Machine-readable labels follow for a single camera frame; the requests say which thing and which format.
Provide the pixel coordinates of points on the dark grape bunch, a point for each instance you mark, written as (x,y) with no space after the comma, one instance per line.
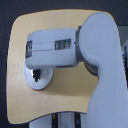
(36,75)

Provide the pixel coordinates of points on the white table base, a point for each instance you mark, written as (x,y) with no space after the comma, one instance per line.
(61,120)

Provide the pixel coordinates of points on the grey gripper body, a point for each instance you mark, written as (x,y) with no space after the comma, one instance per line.
(52,48)

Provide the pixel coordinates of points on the white round plate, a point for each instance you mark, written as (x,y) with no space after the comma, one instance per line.
(45,78)

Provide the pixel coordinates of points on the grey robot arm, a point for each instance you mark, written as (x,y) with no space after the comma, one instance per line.
(97,44)

